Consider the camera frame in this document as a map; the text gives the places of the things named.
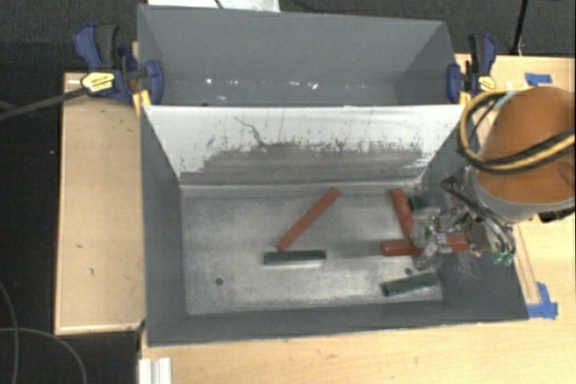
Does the black cylinder on white bracket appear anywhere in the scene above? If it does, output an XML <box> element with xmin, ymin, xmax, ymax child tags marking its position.
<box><xmin>535</xmin><ymin>209</ymin><xmax>571</xmax><ymax>225</ymax></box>

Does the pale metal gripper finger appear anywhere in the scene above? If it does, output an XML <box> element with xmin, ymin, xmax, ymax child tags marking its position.
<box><xmin>414</xmin><ymin>235</ymin><xmax>447</xmax><ymax>272</ymax></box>
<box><xmin>413</xmin><ymin>208</ymin><xmax>442</xmax><ymax>240</ymax></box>

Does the red-brown flat block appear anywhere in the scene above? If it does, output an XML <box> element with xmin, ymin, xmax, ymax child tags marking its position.
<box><xmin>274</xmin><ymin>186</ymin><xmax>341</xmax><ymax>253</ymax></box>
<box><xmin>388</xmin><ymin>188</ymin><xmax>415</xmax><ymax>246</ymax></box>
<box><xmin>380</xmin><ymin>235</ymin><xmax>470</xmax><ymax>258</ymax></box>

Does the grey metal bin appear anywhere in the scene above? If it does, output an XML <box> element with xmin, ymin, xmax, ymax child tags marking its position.
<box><xmin>134</xmin><ymin>3</ymin><xmax>530</xmax><ymax>347</ymax></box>

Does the pale wood board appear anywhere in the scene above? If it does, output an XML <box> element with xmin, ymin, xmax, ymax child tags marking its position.
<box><xmin>53</xmin><ymin>67</ymin><xmax>148</xmax><ymax>336</ymax></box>

